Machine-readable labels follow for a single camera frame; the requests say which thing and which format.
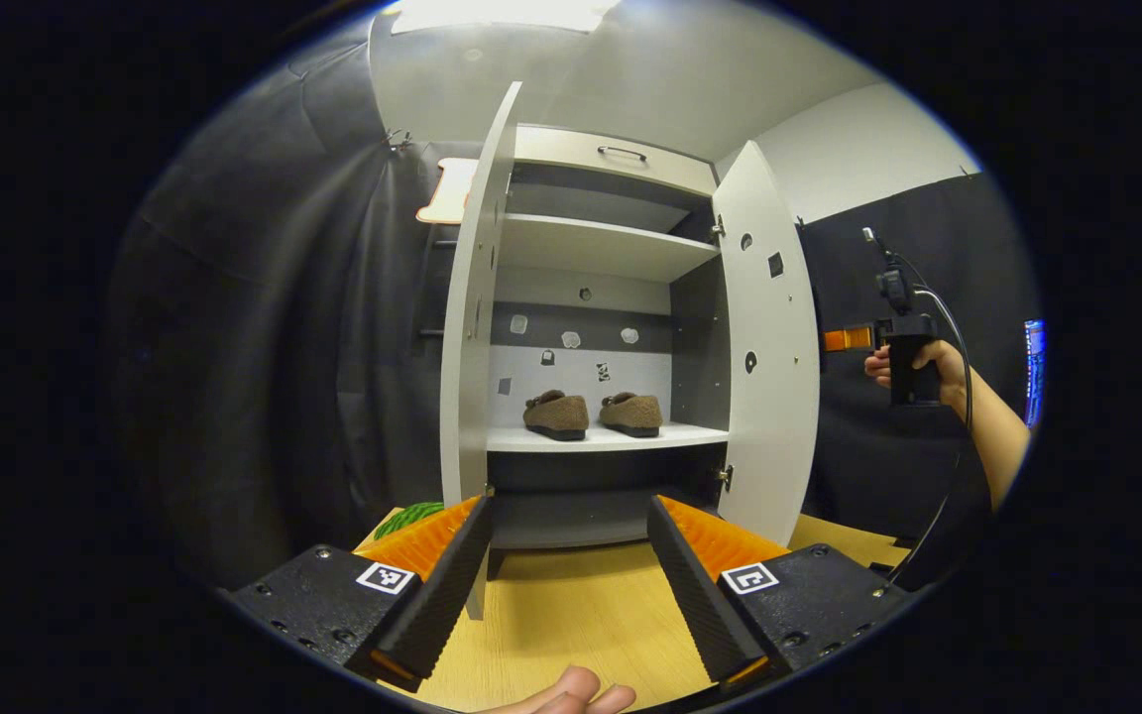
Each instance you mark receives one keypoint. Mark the green ribbed toy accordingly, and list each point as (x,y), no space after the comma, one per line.
(410,518)

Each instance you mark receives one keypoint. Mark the white cabinet door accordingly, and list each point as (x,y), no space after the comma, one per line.
(472,347)
(779,446)

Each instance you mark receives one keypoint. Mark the black backdrop cloth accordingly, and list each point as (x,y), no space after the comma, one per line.
(868,466)
(264,347)

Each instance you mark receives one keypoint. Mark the white cabinet shelf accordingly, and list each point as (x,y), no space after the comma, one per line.
(690,436)
(601,248)

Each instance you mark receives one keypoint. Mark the ceiling light panel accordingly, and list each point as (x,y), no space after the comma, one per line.
(502,14)

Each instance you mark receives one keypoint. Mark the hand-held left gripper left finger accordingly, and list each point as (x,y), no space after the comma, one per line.
(442,605)

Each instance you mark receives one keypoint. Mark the blue lit screen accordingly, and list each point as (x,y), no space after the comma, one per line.
(1034,372)

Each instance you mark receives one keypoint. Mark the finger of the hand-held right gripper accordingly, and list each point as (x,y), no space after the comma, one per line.
(847,339)

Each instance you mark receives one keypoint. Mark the white cabinet drawer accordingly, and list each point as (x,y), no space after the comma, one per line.
(561,154)

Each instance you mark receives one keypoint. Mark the brown fuzzy shoe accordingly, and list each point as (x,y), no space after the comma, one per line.
(630,415)
(556,415)

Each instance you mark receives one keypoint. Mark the white shoe cabinet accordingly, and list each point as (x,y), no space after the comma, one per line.
(650,372)

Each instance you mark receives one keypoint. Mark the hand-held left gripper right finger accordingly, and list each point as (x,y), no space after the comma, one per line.
(700,595)

